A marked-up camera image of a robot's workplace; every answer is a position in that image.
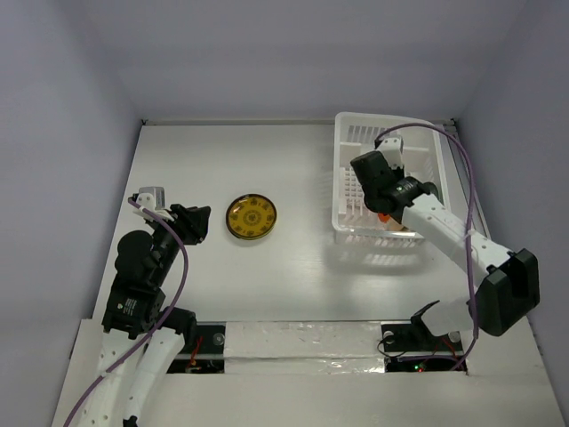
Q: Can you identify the dark grey-green plate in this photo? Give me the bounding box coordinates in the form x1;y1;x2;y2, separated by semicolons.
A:
424;181;441;200

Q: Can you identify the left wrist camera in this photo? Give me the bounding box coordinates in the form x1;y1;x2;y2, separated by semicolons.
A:
128;186;172;222

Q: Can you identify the tan plate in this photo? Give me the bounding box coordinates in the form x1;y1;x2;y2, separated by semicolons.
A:
388;221;409;232

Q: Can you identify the yellow patterned brown-rim plate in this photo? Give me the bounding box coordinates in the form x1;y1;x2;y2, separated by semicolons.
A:
225;193;277;241

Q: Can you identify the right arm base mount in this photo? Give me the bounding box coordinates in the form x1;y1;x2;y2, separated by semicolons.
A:
376;320;468;374

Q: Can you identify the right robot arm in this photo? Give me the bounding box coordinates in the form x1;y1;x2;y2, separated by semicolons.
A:
350;151;540;349

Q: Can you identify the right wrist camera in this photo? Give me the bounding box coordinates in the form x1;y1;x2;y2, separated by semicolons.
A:
376;136;404;169

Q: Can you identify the white plastic dish rack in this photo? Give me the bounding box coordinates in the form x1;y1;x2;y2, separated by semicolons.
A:
332;112;450;247

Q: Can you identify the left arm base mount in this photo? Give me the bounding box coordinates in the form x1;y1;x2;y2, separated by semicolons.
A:
167;323;226;374

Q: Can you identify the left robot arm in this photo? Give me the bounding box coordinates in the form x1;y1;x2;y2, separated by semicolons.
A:
64;194;211;426

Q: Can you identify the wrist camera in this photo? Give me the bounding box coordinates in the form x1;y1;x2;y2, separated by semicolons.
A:
376;136;404;169
128;186;172;222

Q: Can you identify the white foil-taped front bar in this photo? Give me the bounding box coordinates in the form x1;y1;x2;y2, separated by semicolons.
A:
223;321;385;375

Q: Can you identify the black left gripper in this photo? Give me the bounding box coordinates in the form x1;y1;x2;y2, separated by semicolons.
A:
148;201;210;283

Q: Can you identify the metal rail at right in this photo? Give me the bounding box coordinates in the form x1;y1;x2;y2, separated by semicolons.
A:
442;140;491;238

